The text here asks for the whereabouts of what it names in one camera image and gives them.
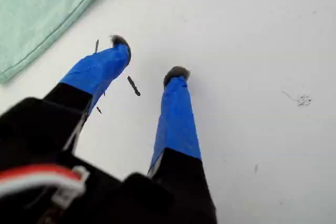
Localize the arm red white wire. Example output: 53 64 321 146
0 165 89 206

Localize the mint green t-shirt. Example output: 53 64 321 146
0 0 116 83

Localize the long black debris fleck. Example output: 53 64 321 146
127 76 141 97

